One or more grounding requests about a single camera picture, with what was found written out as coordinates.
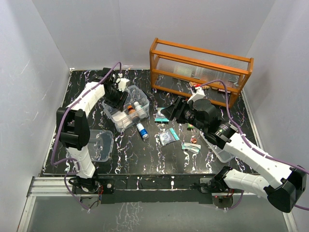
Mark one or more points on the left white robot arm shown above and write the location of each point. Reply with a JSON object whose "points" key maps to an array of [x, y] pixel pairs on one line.
{"points": [[72, 124]]}

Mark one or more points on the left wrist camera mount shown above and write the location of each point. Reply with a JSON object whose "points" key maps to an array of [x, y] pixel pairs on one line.
{"points": [[121, 84]]}

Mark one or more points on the brown bottle orange cap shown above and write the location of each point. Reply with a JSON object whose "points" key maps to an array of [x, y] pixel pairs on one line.
{"points": [[132, 114]]}

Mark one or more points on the white gauze pad packet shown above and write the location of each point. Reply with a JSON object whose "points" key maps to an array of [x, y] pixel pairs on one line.
{"points": [[122, 119]]}

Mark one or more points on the blue white bandage roll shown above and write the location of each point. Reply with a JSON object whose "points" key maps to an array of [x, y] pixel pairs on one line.
{"points": [[143, 132]]}

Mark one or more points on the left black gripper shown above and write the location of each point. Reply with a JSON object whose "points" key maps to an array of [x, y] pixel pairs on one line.
{"points": [[119, 103]]}

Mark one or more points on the clear compartment organizer tray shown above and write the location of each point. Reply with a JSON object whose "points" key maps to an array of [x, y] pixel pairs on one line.
{"points": [[222, 155]]}

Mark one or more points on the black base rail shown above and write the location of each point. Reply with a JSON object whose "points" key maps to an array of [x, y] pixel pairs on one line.
{"points": [[152, 188]]}

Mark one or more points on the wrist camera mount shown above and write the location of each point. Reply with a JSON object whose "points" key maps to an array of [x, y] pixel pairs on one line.
{"points": [[197, 93], [121, 84]]}

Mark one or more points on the small green box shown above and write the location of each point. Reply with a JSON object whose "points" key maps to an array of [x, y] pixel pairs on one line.
{"points": [[190, 126]]}

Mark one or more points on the orange wooden shelf rack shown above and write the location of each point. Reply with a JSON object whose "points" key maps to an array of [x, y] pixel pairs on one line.
{"points": [[187, 63]]}

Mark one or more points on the clear plastic medicine box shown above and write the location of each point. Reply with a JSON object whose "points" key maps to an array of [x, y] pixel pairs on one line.
{"points": [[135, 94]]}

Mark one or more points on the clear plastic box lid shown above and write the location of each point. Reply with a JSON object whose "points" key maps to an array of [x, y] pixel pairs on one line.
{"points": [[100, 145]]}

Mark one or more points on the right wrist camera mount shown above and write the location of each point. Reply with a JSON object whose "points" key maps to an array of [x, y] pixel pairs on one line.
{"points": [[197, 93]]}

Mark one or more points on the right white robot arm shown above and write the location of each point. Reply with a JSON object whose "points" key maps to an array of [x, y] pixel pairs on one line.
{"points": [[282, 184]]}

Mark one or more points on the blue header plastic packet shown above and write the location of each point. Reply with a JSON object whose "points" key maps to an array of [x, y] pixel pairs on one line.
{"points": [[168, 136]]}

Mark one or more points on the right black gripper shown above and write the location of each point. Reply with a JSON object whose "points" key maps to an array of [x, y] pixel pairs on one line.
{"points": [[173, 111]]}

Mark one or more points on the white medicine bottle green label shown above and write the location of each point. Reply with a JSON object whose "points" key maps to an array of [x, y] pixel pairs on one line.
{"points": [[139, 109]]}

